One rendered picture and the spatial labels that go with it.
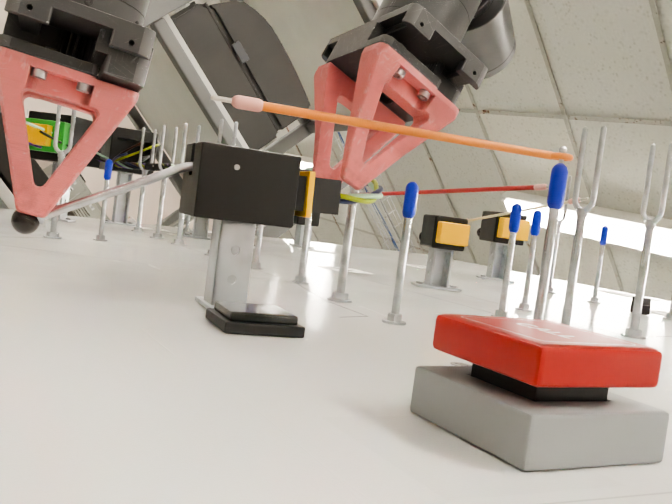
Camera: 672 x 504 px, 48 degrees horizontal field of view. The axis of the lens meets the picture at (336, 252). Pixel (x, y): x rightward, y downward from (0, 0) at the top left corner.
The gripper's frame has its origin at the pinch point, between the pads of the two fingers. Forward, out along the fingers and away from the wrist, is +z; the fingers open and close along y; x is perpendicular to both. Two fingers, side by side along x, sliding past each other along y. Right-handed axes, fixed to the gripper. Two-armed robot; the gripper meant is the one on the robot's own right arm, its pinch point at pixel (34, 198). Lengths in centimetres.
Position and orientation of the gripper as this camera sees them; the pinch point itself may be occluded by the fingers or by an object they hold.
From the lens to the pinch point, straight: 41.9
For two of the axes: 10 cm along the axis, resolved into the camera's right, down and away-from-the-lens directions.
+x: -9.0, -2.5, -3.7
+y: -3.6, -0.9, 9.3
